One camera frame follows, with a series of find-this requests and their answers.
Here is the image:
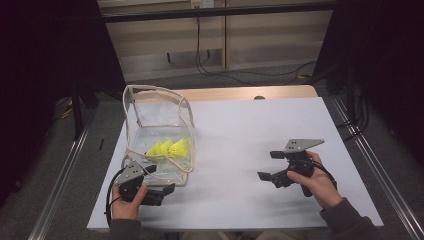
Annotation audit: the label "hand-held gripper black cable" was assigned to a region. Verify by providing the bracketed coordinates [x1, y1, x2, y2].
[293, 159, 338, 190]
[104, 168, 127, 229]

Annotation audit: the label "left hand-held gripper black cable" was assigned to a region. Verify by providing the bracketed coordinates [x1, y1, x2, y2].
[104, 168, 127, 229]

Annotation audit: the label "person's right hand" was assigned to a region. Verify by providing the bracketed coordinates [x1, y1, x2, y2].
[286, 151, 345, 211]

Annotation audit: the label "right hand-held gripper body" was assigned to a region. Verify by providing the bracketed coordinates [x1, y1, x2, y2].
[270, 138, 326, 190]

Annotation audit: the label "person's left hand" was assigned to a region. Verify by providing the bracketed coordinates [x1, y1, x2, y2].
[110, 182, 150, 221]

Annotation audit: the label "black cables by rail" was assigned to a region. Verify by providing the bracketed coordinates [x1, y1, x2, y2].
[336, 85, 371, 142]

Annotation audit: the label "black horizontal bar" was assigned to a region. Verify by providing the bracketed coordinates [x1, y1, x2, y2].
[102, 2, 338, 24]

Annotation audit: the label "white wall outlet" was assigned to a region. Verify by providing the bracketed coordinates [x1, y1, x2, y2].
[190, 0, 215, 9]

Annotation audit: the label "wooden table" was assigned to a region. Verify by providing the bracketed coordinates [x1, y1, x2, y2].
[126, 84, 319, 103]

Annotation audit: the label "black metal stand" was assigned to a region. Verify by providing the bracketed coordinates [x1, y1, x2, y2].
[70, 79, 85, 141]

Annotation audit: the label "right hand-held gripper black cable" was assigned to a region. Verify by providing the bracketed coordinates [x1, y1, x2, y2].
[293, 159, 338, 190]

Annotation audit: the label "bundle of floor cables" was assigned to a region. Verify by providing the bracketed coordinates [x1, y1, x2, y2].
[52, 96, 74, 121]

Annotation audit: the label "long black floor cable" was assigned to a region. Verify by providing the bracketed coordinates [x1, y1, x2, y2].
[194, 16, 318, 86]

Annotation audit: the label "black curtain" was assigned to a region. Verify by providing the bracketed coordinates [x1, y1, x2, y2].
[314, 0, 424, 165]
[0, 0, 127, 208]

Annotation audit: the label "metal floor rail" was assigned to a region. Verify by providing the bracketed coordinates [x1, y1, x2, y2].
[331, 96, 424, 240]
[28, 128, 90, 240]

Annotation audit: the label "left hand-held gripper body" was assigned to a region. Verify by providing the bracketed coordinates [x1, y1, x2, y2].
[114, 160, 166, 207]

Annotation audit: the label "clear plastic bag beige trim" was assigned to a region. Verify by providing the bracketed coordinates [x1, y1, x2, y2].
[120, 84, 197, 188]

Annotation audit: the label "yellow shuttlecock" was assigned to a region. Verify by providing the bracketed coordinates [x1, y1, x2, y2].
[159, 138, 174, 156]
[167, 137, 192, 159]
[145, 139, 164, 157]

